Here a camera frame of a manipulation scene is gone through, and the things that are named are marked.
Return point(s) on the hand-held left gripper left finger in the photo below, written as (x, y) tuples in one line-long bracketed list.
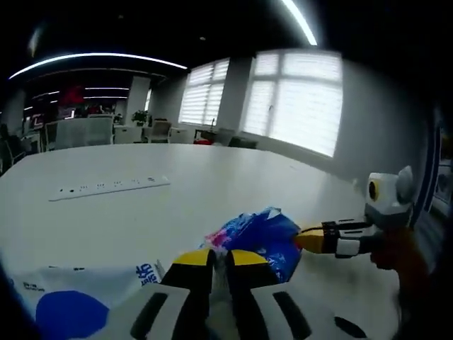
[(191, 283)]

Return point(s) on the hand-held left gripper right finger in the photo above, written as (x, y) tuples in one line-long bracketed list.
[(255, 294)]

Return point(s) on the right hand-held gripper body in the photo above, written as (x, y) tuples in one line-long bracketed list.
[(389, 202)]

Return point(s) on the white power strip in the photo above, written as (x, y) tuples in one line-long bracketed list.
[(106, 187)]

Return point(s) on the person's right hand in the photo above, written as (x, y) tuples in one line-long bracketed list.
[(403, 253)]

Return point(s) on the white table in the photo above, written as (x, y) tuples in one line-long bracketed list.
[(177, 219)]

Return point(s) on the wide window with blinds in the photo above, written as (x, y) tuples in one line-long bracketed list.
[(297, 106)]

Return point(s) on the beige office chair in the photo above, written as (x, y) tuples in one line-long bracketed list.
[(158, 131)]

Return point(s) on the potted green plant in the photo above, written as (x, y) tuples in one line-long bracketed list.
[(140, 117)]

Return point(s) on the narrow window with blinds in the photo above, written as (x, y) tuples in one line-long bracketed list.
[(205, 95)]

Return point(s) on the white desk partition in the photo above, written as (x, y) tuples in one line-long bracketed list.
[(79, 132)]

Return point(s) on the straight ceiling light strip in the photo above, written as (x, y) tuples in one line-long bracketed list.
[(301, 21)]

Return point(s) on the red hanging sign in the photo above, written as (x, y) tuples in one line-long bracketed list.
[(73, 95)]

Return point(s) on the long curved ceiling light strip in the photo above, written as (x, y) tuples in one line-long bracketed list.
[(99, 56)]

